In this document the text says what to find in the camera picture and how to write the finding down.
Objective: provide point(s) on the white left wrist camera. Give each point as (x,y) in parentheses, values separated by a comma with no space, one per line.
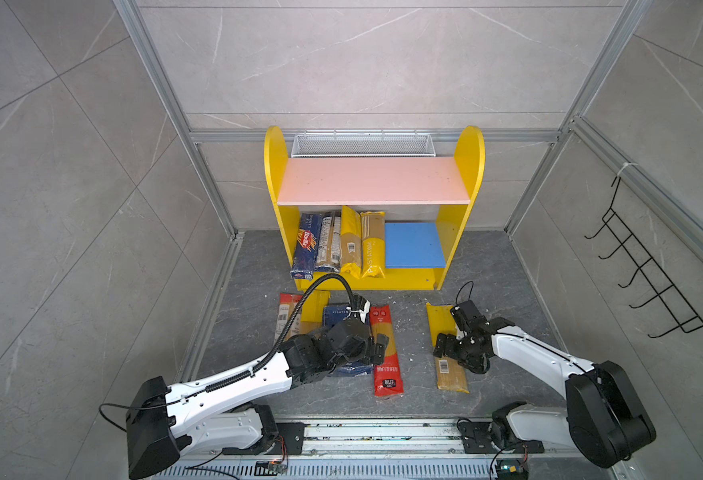
(359,309)

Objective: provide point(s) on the red spaghetti bag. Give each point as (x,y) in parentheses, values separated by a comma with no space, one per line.
(287,304)
(388,379)

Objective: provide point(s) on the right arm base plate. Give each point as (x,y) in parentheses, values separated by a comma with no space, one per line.
(491,436)

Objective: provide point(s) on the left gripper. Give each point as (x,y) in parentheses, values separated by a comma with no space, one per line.
(371,354)

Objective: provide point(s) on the white wire mesh basket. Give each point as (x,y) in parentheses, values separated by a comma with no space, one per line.
(310,145)

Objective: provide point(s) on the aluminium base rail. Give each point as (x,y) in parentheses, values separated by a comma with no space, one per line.
(394,448)

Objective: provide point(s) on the black wire wall rack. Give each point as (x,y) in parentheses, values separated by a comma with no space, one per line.
(684,317)

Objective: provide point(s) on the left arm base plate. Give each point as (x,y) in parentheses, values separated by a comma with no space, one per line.
(288,435)

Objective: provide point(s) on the yellow Pastatime spaghetti bag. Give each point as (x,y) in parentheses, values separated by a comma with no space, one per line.
(373,226)

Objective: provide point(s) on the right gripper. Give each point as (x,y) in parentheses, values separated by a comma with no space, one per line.
(473,363)

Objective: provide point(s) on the red spaghetti bag centre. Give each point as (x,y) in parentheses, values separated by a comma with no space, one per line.
(388,379)

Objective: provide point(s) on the red spaghetti bag left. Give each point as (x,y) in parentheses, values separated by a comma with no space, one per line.
(287,304)

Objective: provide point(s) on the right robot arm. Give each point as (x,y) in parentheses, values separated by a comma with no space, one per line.
(603,418)

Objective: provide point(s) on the yellow shelf unit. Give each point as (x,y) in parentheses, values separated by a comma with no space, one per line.
(427,203)

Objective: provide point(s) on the blue Barilla spaghetti box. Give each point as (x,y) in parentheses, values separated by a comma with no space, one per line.
(306,246)

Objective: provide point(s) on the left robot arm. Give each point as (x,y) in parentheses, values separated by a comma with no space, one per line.
(165,422)

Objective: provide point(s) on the clear spaghetti bag white label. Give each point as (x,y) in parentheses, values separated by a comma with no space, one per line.
(328,250)

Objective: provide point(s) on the blue Barilla rigatoni box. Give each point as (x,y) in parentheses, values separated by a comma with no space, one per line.
(333,314)

